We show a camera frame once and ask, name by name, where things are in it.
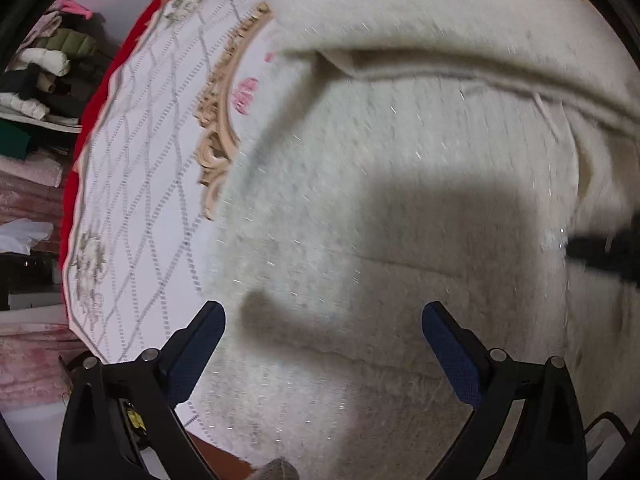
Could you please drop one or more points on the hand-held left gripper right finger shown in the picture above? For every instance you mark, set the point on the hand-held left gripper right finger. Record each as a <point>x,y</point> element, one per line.
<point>450,355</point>

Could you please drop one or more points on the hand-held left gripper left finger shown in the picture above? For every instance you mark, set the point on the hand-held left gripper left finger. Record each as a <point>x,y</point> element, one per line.
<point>197,355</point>

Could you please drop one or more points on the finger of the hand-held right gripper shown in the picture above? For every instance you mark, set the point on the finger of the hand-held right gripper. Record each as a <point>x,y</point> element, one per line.
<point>600,252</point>

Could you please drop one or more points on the white fluffy sweater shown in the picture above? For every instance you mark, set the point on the white fluffy sweater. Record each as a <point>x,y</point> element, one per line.
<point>375,160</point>

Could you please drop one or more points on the pile of folded clothes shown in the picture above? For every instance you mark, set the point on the pile of folded clothes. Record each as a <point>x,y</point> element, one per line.
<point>55,60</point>

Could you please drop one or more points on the white diamond-patterned blanket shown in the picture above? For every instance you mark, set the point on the white diamond-patterned blanket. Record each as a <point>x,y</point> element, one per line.
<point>150,160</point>

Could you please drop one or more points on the white crumpled cloth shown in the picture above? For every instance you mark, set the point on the white crumpled cloth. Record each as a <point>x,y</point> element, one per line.
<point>22,235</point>

